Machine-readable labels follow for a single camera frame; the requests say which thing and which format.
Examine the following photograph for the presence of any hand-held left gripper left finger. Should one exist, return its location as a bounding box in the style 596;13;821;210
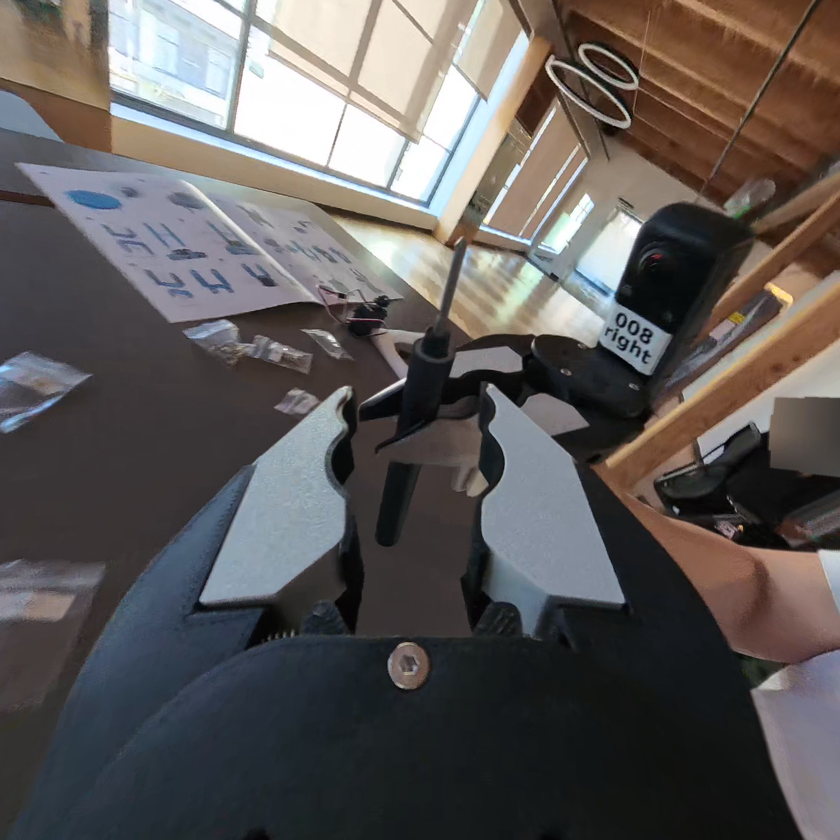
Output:
199;386;365;631

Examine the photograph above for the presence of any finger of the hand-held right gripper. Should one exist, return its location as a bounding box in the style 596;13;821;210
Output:
360;335;534;424
375;392;589;496

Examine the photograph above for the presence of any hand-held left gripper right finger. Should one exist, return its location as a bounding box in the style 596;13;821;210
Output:
461;382;626;636

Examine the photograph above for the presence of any black electric screwdriver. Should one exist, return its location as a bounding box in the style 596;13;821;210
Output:
374;236;470;549

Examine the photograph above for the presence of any black servo motor with wires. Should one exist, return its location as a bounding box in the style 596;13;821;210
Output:
317;283;401;339

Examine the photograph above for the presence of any person's right forearm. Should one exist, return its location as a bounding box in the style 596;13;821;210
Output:
613;486;828;664

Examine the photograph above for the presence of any dark desk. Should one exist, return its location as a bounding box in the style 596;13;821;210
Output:
0;128;487;840

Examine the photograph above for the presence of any white foam insert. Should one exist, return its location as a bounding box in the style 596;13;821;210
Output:
377;328;427;378

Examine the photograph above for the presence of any group of clear hardware bags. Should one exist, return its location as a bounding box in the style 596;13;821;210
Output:
0;319;357;713

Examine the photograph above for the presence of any printed assembly manual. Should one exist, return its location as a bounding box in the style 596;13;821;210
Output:
16;161;404;324

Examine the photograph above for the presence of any large window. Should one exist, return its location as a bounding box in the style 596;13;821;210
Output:
108;0;529;204

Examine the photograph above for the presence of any person's white shirt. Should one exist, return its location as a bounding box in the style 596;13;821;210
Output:
748;548;840;840

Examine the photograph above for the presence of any wooden beam frame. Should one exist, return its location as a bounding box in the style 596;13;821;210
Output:
594;174;840;490

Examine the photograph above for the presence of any white ring pendant lamp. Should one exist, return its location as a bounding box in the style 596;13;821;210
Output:
577;41;641;93
545;56;632;130

